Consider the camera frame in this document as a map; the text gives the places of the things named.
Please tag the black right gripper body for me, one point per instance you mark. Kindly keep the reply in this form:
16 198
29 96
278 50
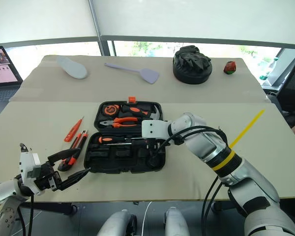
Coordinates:
147 143

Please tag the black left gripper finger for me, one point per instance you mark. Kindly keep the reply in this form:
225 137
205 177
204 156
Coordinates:
65 155
73 178

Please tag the orange black tape measure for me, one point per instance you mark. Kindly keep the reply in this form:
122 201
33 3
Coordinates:
110 109

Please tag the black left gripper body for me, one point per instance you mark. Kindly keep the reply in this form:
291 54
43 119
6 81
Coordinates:
48 178

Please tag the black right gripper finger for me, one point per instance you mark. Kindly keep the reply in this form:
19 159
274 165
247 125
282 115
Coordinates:
154 161

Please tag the claw hammer orange black grip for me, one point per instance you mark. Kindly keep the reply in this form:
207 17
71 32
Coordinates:
137 111

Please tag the black table frame bar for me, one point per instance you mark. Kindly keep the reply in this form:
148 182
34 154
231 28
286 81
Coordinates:
56 208

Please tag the grey shoe insole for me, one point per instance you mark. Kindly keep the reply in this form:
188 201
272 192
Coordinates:
72 67

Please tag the silver rounded robot leg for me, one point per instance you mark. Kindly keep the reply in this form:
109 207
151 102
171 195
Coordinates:
175 222
118 223

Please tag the black crumpled gloves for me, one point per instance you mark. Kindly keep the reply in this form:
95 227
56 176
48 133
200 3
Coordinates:
191 57

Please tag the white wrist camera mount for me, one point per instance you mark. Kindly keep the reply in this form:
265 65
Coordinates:
27 162
152 129

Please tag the red green toy fruit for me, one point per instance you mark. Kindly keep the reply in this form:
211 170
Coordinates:
230 67

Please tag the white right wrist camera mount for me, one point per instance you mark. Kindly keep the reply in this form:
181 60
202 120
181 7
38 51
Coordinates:
152 129

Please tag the grey window frame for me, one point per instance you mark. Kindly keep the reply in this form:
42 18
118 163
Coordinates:
103 41

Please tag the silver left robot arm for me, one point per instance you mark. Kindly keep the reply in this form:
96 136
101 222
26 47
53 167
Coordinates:
0 193

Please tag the yellow zip tie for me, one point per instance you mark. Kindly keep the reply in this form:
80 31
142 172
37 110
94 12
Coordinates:
248 127

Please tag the black plastic tool case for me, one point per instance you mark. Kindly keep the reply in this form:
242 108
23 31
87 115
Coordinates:
118 157

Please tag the open grey laptop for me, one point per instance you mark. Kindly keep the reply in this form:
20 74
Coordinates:
1 73

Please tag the orange voltage tester pen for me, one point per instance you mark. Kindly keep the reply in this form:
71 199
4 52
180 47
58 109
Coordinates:
73 129

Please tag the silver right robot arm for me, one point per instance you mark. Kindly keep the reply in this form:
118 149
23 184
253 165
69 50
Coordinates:
255 172

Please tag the lilac silicone spatula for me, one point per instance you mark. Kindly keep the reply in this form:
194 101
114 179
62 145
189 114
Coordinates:
148 75

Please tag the black office chair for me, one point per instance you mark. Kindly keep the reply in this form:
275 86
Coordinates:
292 93

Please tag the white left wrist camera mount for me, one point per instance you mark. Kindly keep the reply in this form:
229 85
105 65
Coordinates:
27 162

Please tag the black orange utility knife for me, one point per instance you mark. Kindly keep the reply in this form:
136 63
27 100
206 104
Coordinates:
79 140

